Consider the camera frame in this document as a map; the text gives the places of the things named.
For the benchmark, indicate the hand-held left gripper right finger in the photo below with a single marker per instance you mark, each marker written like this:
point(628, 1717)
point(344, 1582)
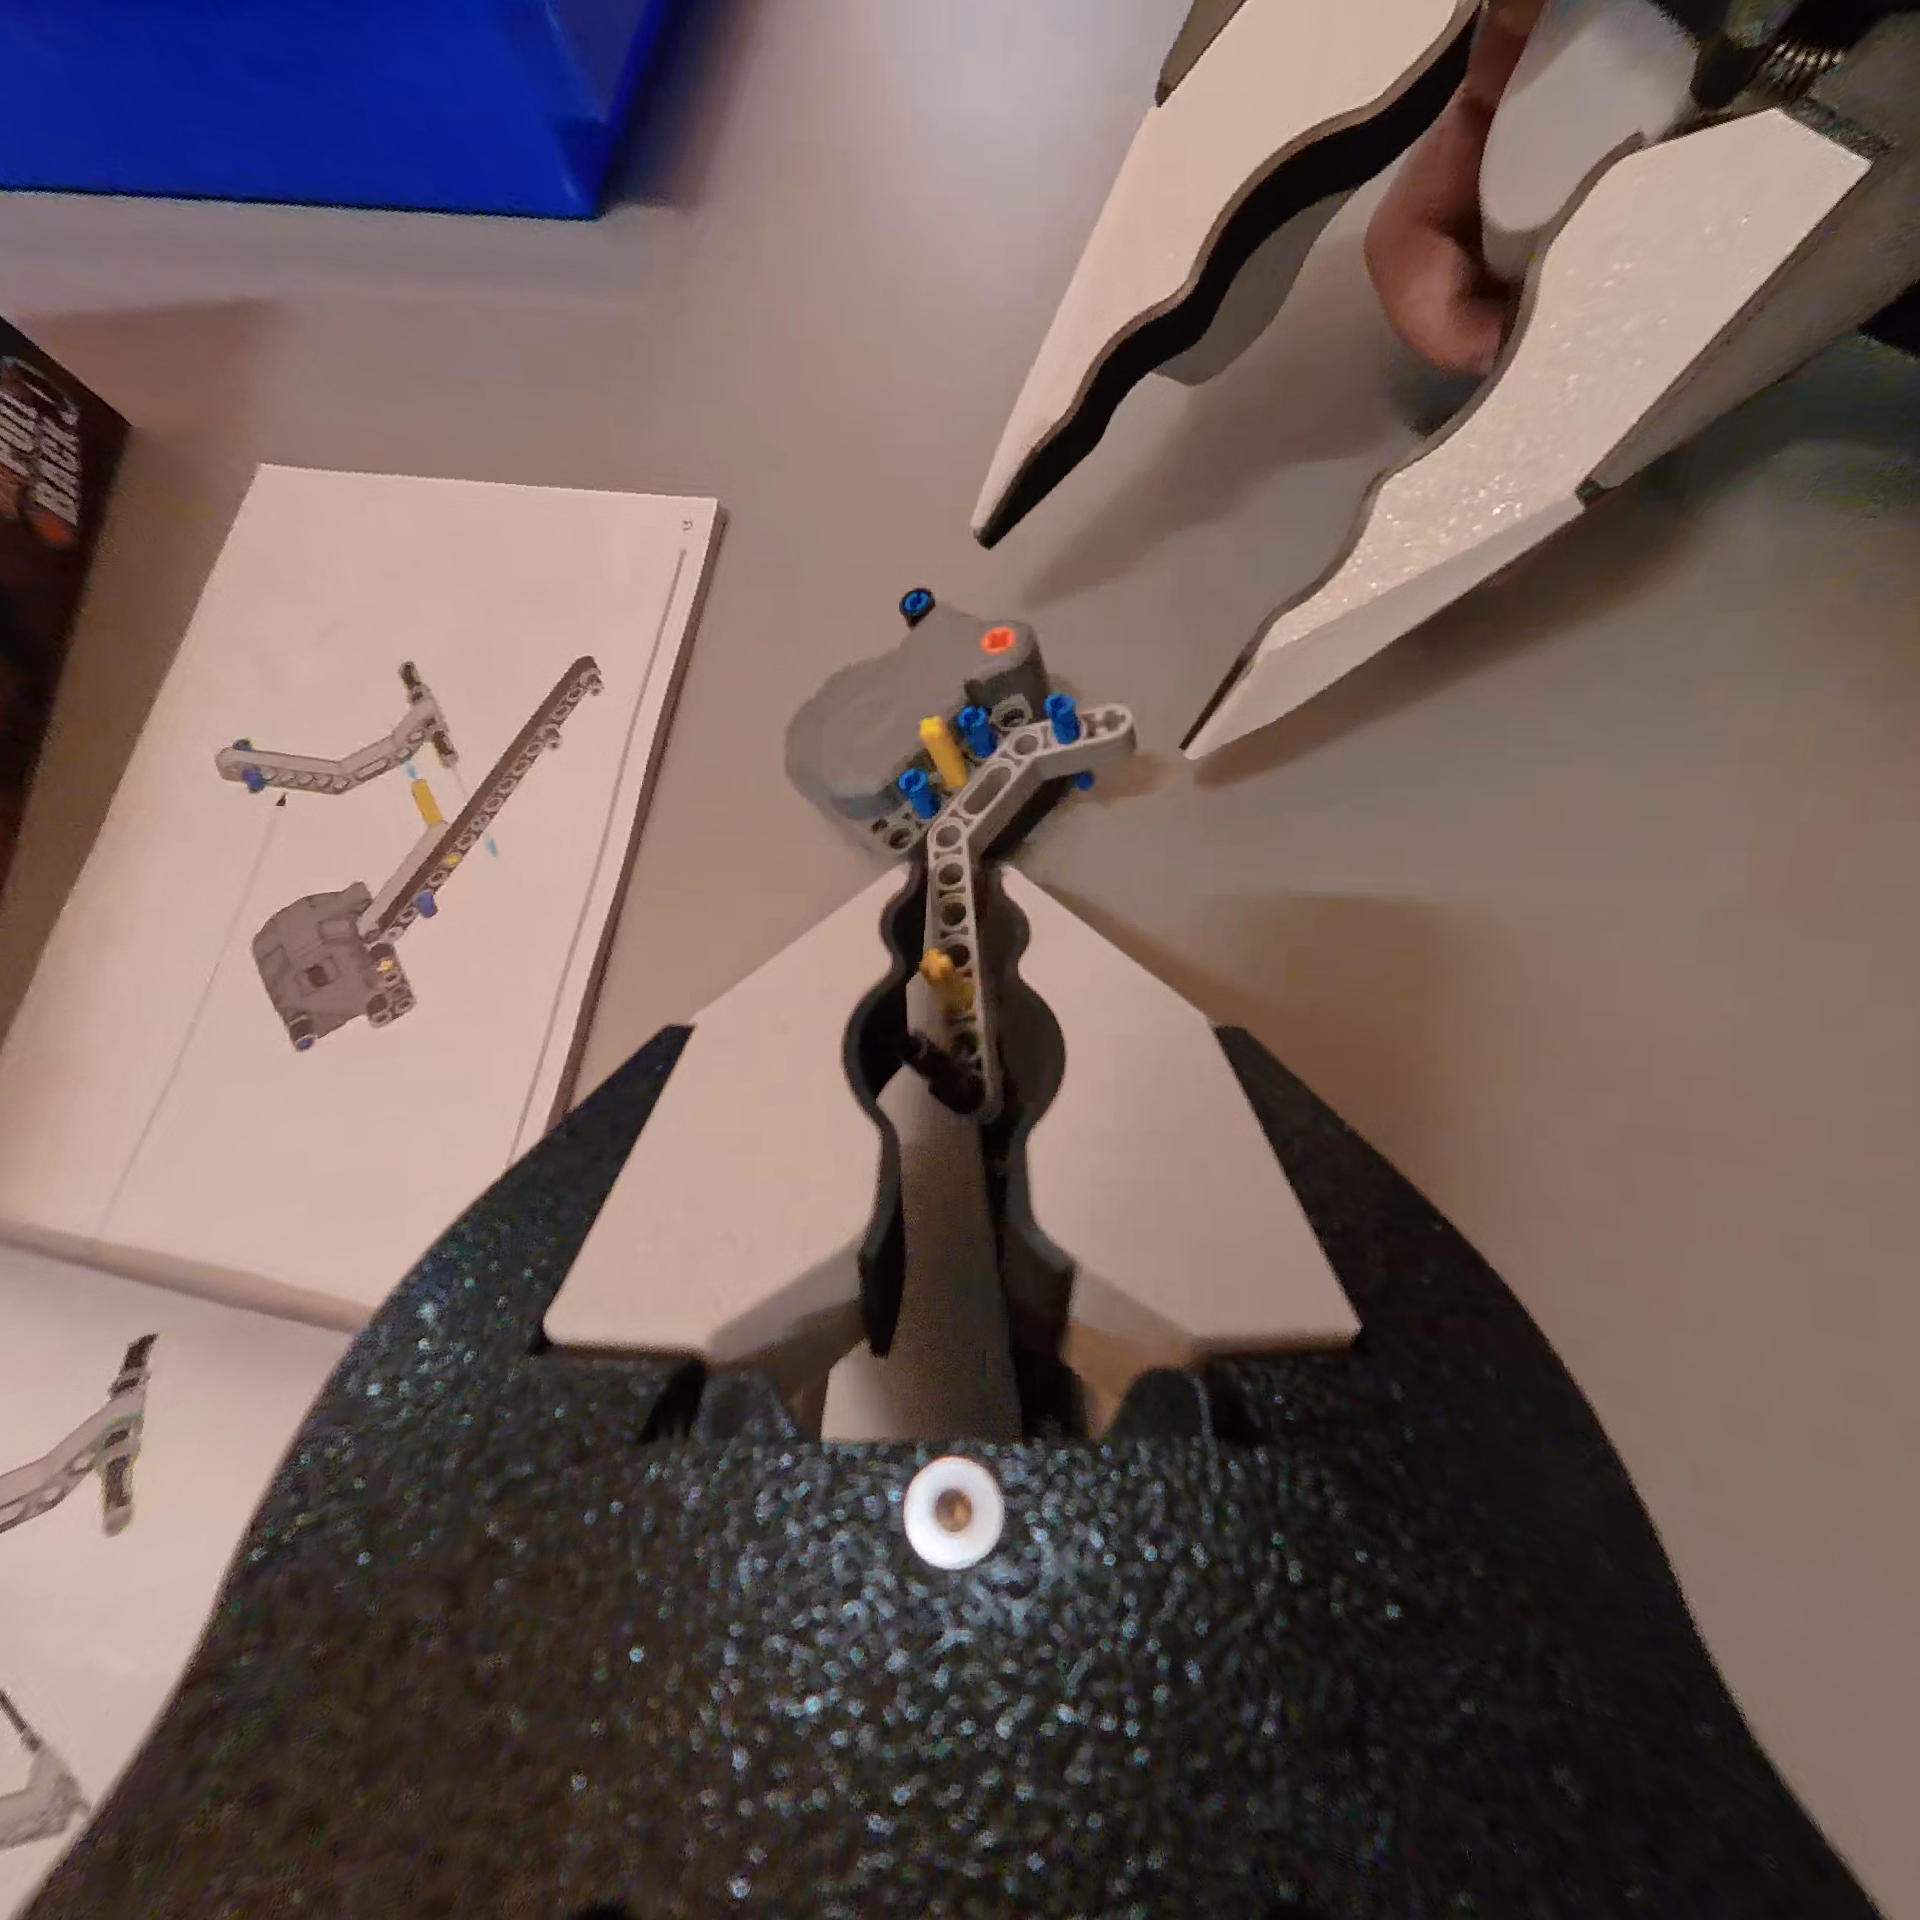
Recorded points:
point(1185, 1201)

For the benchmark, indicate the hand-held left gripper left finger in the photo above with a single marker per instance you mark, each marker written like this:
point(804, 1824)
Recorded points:
point(720, 1201)

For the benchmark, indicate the light grey bent toy beam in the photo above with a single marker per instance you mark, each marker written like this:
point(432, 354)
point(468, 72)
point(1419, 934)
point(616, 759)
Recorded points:
point(991, 795)

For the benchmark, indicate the white instruction booklet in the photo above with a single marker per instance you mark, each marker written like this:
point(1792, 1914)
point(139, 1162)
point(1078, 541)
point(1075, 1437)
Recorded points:
point(449, 631)

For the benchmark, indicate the person's right hand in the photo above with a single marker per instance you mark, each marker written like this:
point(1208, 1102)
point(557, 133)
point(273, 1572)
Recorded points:
point(1433, 271)

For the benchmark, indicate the dark toy set box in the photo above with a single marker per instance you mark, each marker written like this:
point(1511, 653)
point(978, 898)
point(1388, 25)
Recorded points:
point(45, 497)

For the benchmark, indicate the yellow toy axle pin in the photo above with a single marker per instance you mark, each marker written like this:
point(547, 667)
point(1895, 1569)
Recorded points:
point(941, 745)
point(942, 970)

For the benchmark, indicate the blue box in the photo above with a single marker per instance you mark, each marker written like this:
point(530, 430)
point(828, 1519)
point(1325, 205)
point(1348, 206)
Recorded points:
point(300, 91)

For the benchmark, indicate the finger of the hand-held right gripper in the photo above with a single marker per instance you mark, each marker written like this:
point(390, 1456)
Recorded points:
point(1185, 226)
point(1636, 329)

